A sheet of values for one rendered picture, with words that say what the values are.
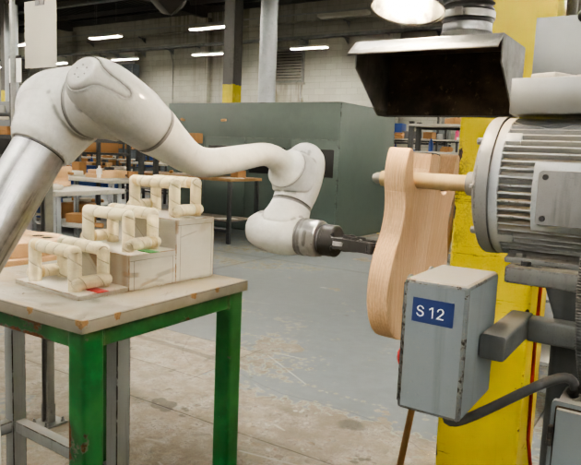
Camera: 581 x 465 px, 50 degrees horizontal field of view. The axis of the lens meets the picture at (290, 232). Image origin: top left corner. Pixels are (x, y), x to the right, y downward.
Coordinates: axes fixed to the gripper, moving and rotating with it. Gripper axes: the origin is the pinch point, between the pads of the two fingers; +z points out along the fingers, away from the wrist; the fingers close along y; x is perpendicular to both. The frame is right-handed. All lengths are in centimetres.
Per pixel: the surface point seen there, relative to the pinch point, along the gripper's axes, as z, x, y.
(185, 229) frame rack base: -64, -3, -1
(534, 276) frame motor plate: 31.2, 0.6, 19.6
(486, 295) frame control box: 27.2, -2.3, 33.2
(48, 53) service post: -184, 58, -40
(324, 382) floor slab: -111, -95, -184
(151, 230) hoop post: -68, -4, 8
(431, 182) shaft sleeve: 8.2, 15.1, 10.4
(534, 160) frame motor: 28.8, 19.7, 19.4
